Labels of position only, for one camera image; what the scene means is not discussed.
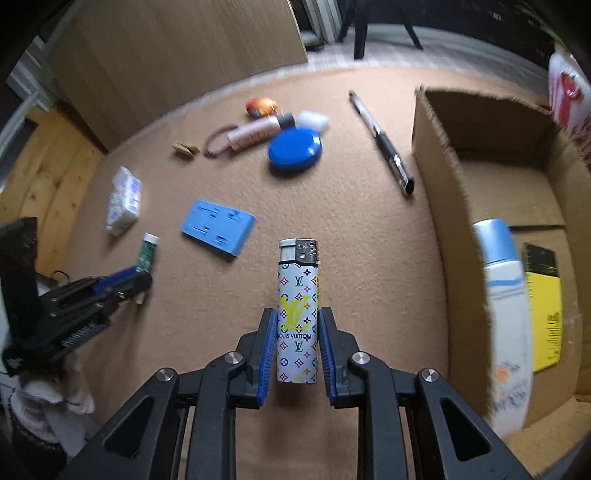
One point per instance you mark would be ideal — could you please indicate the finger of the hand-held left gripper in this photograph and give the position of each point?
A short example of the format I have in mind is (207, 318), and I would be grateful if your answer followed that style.
(115, 279)
(136, 285)

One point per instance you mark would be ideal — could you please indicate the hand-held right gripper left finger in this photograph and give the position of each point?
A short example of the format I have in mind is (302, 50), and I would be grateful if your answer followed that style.
(268, 357)

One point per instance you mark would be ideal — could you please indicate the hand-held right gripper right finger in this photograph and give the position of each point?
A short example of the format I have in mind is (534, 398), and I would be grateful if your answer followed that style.
(327, 357)

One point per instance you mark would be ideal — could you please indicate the small green white tube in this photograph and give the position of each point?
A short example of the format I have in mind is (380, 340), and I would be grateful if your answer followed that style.
(148, 251)

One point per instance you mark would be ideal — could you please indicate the white patterned lighter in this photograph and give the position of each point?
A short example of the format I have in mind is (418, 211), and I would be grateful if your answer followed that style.
(298, 323)

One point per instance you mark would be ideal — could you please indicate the white blue tissue pack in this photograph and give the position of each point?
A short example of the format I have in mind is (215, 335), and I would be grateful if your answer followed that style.
(123, 203)

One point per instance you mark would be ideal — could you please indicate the blue plastic phone stand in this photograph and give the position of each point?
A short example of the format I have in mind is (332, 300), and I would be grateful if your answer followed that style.
(217, 226)

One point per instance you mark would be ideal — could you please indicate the wooden clip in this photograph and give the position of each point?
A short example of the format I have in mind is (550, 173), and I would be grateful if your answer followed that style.
(185, 150)

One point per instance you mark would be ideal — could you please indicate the white bottle with blue top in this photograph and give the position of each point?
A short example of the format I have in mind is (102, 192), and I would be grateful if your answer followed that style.
(508, 323)

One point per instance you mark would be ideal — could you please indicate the pink tube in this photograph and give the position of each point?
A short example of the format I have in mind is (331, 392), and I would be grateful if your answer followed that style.
(251, 134)

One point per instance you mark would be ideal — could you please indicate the blue round lid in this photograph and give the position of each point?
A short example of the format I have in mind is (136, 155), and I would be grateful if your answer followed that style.
(294, 152)

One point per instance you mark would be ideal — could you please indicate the orange toy figure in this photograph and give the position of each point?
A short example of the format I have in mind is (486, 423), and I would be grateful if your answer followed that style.
(261, 107)

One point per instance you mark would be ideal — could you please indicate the yellow black card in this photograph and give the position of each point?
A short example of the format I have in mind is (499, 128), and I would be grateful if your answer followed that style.
(547, 323)

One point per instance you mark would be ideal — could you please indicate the white charger cube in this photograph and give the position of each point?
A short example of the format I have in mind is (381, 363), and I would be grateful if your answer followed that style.
(314, 121)

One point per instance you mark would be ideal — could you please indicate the cardboard box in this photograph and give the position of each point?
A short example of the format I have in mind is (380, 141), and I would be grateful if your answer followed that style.
(498, 184)

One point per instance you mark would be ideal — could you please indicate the person's left forearm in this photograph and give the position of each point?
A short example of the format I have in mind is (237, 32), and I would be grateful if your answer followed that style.
(51, 401)

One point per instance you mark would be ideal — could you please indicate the black clear pen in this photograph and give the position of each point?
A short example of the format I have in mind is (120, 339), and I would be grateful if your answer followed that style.
(383, 138)

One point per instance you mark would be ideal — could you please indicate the wooden board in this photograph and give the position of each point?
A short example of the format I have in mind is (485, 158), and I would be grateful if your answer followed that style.
(184, 55)

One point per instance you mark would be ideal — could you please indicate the black tripod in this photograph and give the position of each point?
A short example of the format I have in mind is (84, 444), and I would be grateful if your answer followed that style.
(361, 41)

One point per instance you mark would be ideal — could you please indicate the red white plant pot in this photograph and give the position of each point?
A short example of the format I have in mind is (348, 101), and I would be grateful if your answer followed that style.
(565, 92)

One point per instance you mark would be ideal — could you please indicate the green spider plant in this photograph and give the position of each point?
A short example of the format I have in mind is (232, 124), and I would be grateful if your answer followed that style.
(550, 31)

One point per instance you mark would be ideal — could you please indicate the white door frame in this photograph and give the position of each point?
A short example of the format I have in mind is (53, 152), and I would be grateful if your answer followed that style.
(323, 21)

